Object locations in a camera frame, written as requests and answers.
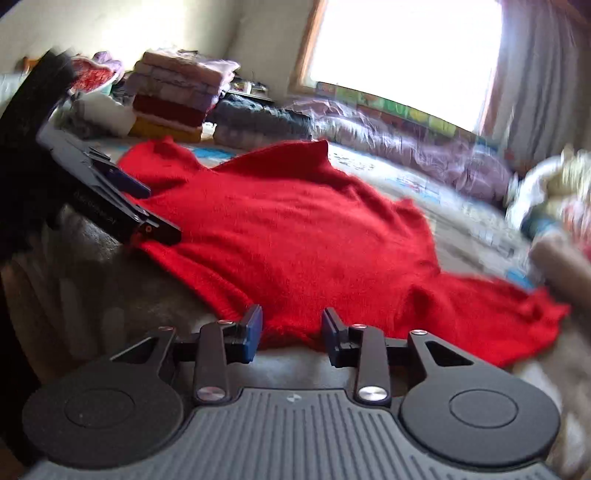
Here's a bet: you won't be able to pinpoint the red knit sweater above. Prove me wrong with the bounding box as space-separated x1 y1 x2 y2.
119 139 570 367

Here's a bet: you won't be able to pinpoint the tall stack folded clothes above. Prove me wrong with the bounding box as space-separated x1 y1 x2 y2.
125 50 240 143

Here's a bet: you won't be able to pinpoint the folded denim clothes stack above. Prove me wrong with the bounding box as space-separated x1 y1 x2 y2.
206 94 314 151

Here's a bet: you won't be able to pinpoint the white folded garment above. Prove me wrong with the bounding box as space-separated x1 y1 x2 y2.
73 92 136 138

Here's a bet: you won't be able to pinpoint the red patterned cushion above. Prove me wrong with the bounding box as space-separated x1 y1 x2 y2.
71 51 124 93

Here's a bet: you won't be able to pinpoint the folded beige sweater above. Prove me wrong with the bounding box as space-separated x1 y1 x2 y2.
529 230 590 310

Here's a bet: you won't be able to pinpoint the purple crumpled duvet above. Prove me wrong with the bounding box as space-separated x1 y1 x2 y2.
286 97 512 205

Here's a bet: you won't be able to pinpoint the pile of folded quilts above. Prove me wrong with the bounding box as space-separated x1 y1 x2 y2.
506 145 590 256

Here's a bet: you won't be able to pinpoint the colourful alphabet headboard panel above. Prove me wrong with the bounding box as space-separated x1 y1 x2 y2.
315 82 479 142

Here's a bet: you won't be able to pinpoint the grey curtain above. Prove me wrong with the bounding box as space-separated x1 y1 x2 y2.
484 1 590 169

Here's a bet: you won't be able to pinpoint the window with wooden frame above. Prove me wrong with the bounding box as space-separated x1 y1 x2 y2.
295 1 503 132

